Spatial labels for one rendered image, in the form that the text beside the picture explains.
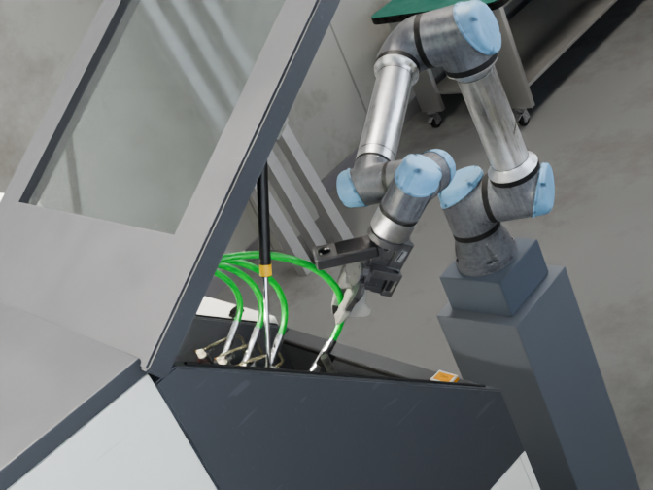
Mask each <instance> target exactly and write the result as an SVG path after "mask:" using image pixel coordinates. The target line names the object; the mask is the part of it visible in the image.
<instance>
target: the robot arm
mask: <svg viewBox="0 0 653 490"><path fill-rule="evenodd" d="M500 47H501V35H500V33H499V27H498V22H497V20H496V18H495V16H494V14H493V12H492V11H491V9H490V8H489V7H488V6H487V5H486V4H485V3H483V2H481V1H479V0H471V1H466V2H458V3H456V4H455V5H451V6H448V7H444V8H440V9H437V10H433V11H429V12H426V13H422V14H417V15H414V16H412V17H409V18H407V19H405V20H404V21H403V22H402V23H400V24H399V25H398V26H397V27H396V28H395V29H394V30H393V31H392V33H391V34H390V35H389V36H388V38H387V39H386V41H385V42H384V44H383V45H382V47H381V49H380V51H379V52H378V54H377V57H376V61H375V65H374V75H375V77H376V81H375V85H374V89H373V92H372V96H371V100H370V104H369V108H368V111H367V115H366V119H365V123H364V127H363V131H362V135H361V141H360V145H359V149H358V153H357V157H356V161H355V165H354V168H353V169H352V168H348V170H344V171H342V172H341V173H340V174H339V175H338V177H337V182H336V188H337V192H338V195H339V198H340V200H341V201H342V203H343V204H344V205H345V206H347V207H350V208H354V207H356V208H357V207H367V206H368V205H373V204H379V203H380V205H379V206H378V208H377V210H376V212H375V214H374V216H373V218H372V220H371V222H370V226H369V228H368V230H367V234H368V235H364V236H360V237H355V238H351V239H346V240H342V241H338V242H333V243H329V244H325V245H321V246H316V247H314V248H313V249H312V252H313V256H314V260H315V264H316V267H317V269H318V270H323V269H327V268H332V267H336V266H340V265H343V266H342V268H341V271H340V274H339V276H338V279H337V284H338V285H339V287H340V289H341V291H342V293H343V295H344V298H343V300H342V302H341V303H340V304H339V307H338V301H337V297H336V295H335V294H333V299H332V303H331V310H332V314H333V315H334V318H335V324H336V325H339V324H341V323H342V322H343V321H345V319H347V318H348V317H365V316H367V315H369V314H370V312H371V308H370V307H369V306H368V305H367V304H366V303H365V299H366V297H367V293H366V291H365V290H364V289H366V290H370V292H374V293H378V294H380V296H385V297H389V298H390V297H391V296H392V295H393V293H394V291H395V289H396V287H397V285H398V283H399V281H400V280H401V278H402V274H401V272H400V270H401V269H402V267H403V265H404V263H405V261H406V259H407V258H408V256H409V254H410V252H411V250H412V249H413V247H414V245H413V243H412V242H411V241H410V235H411V233H412V231H413V229H414V227H415V226H416V225H417V223H418V221H419V219H420V217H421V216H422V214H423V212H424V210H425V208H426V206H427V205H428V203H429V202H430V201H431V200H432V199H433V198H435V197H436V196H437V195H438V197H439V200H440V206H441V208H442V209H443V211H444V214H445V216H446V219H447V221H448V224H449V226H450V229H451V231H452V233H453V236H454V238H455V252H456V264H457V266H458V269H459V271H460V273H462V274H464V275H466V276H473V277H476V276H485V275H489V274H492V273H495V272H497V271H500V270H502V269H503V268H505V267H507V266H508V265H509V264H511V263H512V262H513V261H514V260H515V258H516V257H517V254H518V247H517V244H516V241H515V239H514V238H513V237H512V236H511V235H510V234H509V233H508V231H507V230H506V228H505V227H504V226H503V225H502V224H501V222H505V221H511V220H518V219H524V218H530V217H533V218H535V217H536V216H541V215H546V214H548V213H549V212H550V211H551V210H552V208H553V204H554V197H555V185H554V176H553V171H552V168H551V166H550V164H549V163H544V162H543V163H539V161H538V158H537V156H536V154H534V153H533V152H530V151H527V148H526V145H525V143H524V140H523V138H522V135H521V132H520V130H519V127H518V125H517V123H516V120H515V118H514V115H513V112H512V110H511V107H510V105H509V102H508V99H507V97H506V94H505V92H504V89H503V86H502V84H501V81H500V78H499V76H498V72H497V69H496V66H495V63H496V61H497V59H498V51H499V50H500ZM439 66H443V68H444V71H445V73H446V75H447V77H448V78H450V79H453V80H457V83H458V85H459V88H460V90H461V92H462V95H463V97H464V101H465V104H466V106H467V109H468V111H469V113H470V115H471V117H472V120H473V122H474V125H475V127H476V130H477V132H478V134H479V137H480V139H481V142H482V144H483V147H484V149H485V152H486V154H487V156H488V159H489V161H490V164H491V166H490V168H489V170H488V173H486V174H484V172H483V170H482V169H481V168H480V167H478V166H469V167H465V168H462V169H460V170H458V171H456V164H455V163H454V160H453V159H452V157H451V156H450V155H449V154H448V153H446V152H445V151H442V150H439V149H433V150H429V151H426V152H423V153H422V154H421V155H418V154H416V155H412V154H411V155H408V156H406V157H405V158H404V159H399V160H395V157H396V152H397V148H398V143H399V139H400V135H401V131H402V127H403V122H404V118H405V113H406V109H407V104H408V100H409V95H410V91H411V87H412V86H414V85H415V84H416V83H417V81H418V79H419V75H420V73H421V72H423V71H425V70H427V69H430V68H435V67H439ZM395 281H396V283H395V286H394V288H393V289H392V291H391V292H390V289H391V288H392V286H393V284H394V282H395Z"/></svg>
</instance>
